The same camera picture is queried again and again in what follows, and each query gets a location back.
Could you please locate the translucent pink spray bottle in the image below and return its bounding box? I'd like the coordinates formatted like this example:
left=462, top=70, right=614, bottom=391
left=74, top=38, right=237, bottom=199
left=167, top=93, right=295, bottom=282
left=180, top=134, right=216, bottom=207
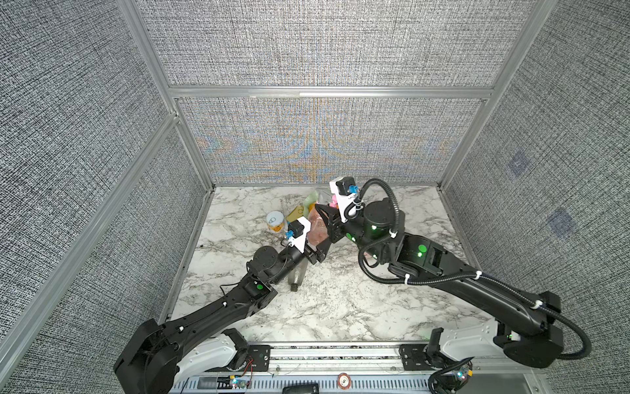
left=307, top=208, right=328, bottom=246

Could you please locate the green scalloped plate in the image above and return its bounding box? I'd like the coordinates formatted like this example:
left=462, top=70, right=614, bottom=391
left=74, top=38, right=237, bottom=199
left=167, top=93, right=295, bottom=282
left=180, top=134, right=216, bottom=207
left=302, top=190, right=319, bottom=215

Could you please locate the aluminium front rail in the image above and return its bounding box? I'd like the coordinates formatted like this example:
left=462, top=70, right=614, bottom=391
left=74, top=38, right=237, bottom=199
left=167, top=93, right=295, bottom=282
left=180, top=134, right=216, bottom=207
left=129, top=340, right=547, bottom=394

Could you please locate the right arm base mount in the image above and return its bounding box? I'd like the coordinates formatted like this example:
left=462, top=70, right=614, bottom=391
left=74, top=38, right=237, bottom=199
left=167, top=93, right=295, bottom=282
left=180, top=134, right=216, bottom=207
left=399, top=328, right=472, bottom=386

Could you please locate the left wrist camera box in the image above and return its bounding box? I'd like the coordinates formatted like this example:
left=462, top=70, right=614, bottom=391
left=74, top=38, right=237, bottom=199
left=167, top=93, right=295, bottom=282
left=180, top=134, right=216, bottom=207
left=285, top=216, right=312, bottom=253

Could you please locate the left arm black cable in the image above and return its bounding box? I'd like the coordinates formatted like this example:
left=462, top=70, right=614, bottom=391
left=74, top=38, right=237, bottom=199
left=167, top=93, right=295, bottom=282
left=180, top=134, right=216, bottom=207
left=218, top=245, right=296, bottom=299

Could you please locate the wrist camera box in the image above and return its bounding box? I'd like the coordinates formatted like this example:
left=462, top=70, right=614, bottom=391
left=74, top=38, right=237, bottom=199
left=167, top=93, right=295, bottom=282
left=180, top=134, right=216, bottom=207
left=285, top=216, right=312, bottom=253
left=329, top=177, right=359, bottom=223

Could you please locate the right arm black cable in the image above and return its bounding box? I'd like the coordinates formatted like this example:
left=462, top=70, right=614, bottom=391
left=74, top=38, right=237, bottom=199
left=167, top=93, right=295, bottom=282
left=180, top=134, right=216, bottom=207
left=343, top=178, right=592, bottom=394

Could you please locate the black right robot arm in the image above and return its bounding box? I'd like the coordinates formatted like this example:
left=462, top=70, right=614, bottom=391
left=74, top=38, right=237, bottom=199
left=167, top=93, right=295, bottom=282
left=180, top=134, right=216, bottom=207
left=315, top=198, right=567, bottom=369

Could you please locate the small round white can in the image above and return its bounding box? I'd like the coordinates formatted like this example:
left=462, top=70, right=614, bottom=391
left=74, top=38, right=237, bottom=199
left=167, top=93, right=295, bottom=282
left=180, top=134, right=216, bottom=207
left=266, top=211, right=285, bottom=233

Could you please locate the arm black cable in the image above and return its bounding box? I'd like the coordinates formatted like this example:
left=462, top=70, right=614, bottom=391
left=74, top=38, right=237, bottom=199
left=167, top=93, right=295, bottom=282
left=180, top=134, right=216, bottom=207
left=343, top=178, right=592, bottom=394
left=218, top=245, right=296, bottom=299

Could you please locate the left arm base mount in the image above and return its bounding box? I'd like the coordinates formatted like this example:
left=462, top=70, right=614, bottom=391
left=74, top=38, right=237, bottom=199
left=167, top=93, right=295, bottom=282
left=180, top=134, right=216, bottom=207
left=219, top=328, right=272, bottom=374

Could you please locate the clear grey spray bottle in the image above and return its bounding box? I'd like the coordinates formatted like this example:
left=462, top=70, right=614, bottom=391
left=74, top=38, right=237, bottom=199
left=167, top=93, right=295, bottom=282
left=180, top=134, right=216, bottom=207
left=287, top=260, right=310, bottom=292

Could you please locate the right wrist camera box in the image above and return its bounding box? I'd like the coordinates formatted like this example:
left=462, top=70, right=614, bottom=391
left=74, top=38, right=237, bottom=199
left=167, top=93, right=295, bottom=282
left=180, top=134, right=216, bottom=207
left=329, top=177, right=359, bottom=223

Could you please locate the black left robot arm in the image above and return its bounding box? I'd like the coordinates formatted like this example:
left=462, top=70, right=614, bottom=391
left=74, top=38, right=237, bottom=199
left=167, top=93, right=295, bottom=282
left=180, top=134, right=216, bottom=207
left=113, top=240, right=331, bottom=393

